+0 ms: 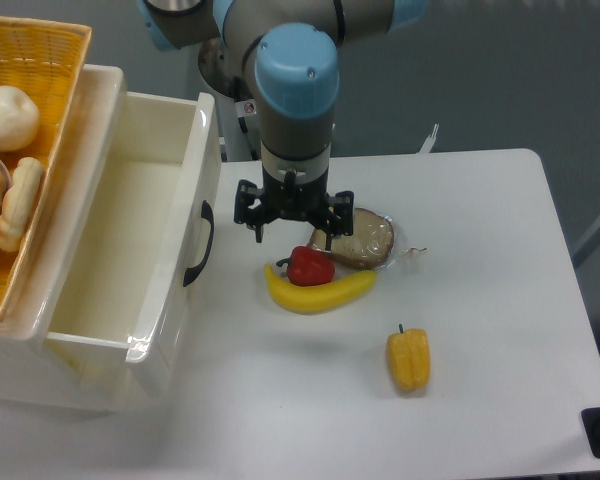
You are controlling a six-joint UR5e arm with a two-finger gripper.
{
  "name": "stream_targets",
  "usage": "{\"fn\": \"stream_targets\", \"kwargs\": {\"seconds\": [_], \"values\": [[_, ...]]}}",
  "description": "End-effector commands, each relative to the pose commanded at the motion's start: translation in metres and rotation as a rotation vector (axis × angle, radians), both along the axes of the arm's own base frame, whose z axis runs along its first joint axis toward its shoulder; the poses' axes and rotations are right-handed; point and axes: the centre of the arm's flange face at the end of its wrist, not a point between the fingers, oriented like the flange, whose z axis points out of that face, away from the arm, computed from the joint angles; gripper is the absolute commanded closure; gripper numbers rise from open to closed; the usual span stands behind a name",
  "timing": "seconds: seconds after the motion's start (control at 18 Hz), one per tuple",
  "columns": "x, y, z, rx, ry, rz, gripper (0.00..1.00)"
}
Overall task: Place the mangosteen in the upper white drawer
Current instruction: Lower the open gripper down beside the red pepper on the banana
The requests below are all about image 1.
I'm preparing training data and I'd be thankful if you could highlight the upper white drawer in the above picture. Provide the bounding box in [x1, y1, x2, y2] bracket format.
[45, 93, 221, 411]

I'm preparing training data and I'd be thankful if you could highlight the white round bun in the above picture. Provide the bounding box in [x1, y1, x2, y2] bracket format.
[0, 85, 41, 152]

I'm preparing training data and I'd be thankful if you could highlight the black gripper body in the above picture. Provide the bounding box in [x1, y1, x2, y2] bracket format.
[257, 157, 332, 221]

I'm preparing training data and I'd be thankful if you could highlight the red mangosteen fruit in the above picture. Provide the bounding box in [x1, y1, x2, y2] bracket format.
[275, 246, 336, 287]

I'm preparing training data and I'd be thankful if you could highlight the wrapped bread slice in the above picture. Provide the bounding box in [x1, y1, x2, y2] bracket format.
[307, 207, 428, 272]

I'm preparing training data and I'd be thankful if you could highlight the black drawer handle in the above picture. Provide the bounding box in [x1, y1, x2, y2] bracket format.
[182, 200, 215, 288]

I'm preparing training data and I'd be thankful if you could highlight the yellow banana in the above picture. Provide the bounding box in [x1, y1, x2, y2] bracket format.
[263, 264, 377, 314]

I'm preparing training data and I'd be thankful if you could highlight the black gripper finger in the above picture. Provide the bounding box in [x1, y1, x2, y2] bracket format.
[234, 179, 279, 243]
[309, 190, 355, 250]

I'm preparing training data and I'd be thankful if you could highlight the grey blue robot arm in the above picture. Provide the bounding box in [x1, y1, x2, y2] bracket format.
[137, 1, 427, 240]

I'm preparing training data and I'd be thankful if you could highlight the yellow wicker basket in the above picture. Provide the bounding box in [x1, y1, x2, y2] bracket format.
[0, 16, 91, 321]

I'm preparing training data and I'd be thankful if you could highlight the beige bread loaf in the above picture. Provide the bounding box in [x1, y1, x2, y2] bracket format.
[0, 157, 44, 252]

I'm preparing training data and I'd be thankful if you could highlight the yellow bell pepper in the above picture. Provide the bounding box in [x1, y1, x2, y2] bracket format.
[386, 324, 431, 391]

